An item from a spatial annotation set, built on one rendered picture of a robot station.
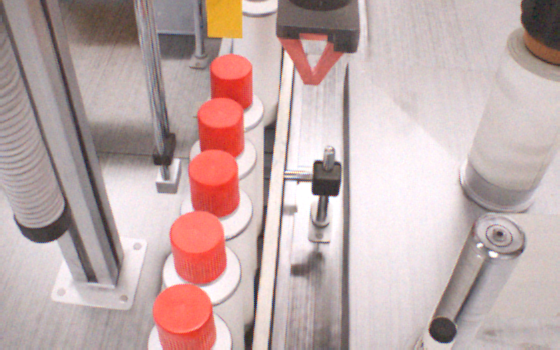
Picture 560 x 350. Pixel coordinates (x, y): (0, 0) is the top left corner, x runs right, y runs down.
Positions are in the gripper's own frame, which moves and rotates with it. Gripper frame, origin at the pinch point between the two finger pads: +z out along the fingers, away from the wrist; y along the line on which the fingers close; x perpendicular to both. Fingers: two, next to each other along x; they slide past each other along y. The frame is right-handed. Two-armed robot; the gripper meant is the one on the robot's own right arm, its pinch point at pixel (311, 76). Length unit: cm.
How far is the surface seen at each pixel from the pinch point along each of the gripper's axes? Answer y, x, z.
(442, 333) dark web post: -28.1, -8.0, -5.2
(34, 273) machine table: -12.3, 27.9, 18.8
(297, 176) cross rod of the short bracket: -2.9, 0.7, 10.8
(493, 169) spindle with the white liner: -2.6, -19.1, 8.1
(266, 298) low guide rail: -17.6, 2.7, 10.2
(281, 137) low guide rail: 2.0, 2.6, 10.3
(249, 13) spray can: 6.5, 6.4, -2.2
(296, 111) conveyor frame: 10.2, 1.2, 14.1
